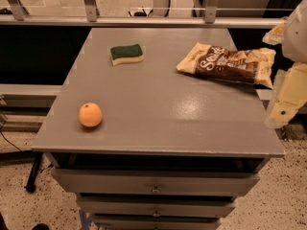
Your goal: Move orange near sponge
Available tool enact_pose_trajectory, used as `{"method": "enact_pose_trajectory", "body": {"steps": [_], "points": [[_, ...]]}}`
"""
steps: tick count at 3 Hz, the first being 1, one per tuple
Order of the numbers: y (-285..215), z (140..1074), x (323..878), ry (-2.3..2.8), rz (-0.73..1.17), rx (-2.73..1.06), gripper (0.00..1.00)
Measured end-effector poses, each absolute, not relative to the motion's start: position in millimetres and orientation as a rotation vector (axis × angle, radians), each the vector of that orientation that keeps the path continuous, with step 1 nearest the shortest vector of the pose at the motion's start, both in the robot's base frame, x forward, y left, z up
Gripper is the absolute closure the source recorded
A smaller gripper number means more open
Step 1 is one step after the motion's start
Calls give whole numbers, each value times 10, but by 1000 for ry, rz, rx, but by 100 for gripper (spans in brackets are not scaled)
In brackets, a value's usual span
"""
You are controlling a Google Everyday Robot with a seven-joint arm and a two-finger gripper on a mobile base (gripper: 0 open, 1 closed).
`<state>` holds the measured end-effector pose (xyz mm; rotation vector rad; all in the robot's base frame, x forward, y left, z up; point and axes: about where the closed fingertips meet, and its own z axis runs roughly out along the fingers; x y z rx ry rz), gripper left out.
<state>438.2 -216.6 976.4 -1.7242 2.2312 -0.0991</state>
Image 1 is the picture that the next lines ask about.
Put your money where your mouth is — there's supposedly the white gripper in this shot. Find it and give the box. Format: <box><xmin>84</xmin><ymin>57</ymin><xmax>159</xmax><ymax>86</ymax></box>
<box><xmin>262</xmin><ymin>0</ymin><xmax>307</xmax><ymax>128</ymax></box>

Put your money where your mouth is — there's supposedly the orange fruit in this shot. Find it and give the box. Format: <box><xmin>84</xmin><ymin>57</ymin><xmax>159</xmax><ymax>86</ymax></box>
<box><xmin>79</xmin><ymin>103</ymin><xmax>103</xmax><ymax>127</ymax></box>

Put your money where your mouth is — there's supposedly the green and yellow sponge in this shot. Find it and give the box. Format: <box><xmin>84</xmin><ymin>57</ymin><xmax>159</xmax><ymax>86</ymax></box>
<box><xmin>110</xmin><ymin>44</ymin><xmax>144</xmax><ymax>66</ymax></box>

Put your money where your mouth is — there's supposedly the brown snack chip bag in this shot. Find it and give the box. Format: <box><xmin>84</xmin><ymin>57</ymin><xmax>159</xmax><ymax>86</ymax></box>
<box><xmin>177</xmin><ymin>43</ymin><xmax>275</xmax><ymax>88</ymax></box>

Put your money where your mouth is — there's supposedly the grey drawer cabinet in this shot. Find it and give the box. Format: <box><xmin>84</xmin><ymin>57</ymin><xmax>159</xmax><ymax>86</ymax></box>
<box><xmin>33</xmin><ymin>28</ymin><xmax>284</xmax><ymax>230</ymax></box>

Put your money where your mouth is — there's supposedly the top drawer metal knob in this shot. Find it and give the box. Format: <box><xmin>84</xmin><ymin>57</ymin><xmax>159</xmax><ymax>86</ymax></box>
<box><xmin>152</xmin><ymin>185</ymin><xmax>161</xmax><ymax>194</ymax></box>

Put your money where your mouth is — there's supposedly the drawer metal knob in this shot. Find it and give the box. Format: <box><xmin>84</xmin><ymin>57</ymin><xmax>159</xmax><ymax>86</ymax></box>
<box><xmin>152</xmin><ymin>210</ymin><xmax>160</xmax><ymax>218</ymax></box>
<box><xmin>152</xmin><ymin>185</ymin><xmax>161</xmax><ymax>194</ymax></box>

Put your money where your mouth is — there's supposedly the black stand leg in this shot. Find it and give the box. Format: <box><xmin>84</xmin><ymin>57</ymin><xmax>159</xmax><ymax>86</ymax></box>
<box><xmin>25</xmin><ymin>152</ymin><xmax>42</xmax><ymax>193</ymax></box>

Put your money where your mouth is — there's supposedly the metal railing frame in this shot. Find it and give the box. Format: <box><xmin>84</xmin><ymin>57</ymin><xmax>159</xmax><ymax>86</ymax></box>
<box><xmin>0</xmin><ymin>0</ymin><xmax>307</xmax><ymax>30</ymax></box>

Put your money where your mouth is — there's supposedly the black floor cable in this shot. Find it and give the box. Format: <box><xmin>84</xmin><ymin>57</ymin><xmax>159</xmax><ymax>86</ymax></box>
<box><xmin>0</xmin><ymin>129</ymin><xmax>23</xmax><ymax>152</ymax></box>

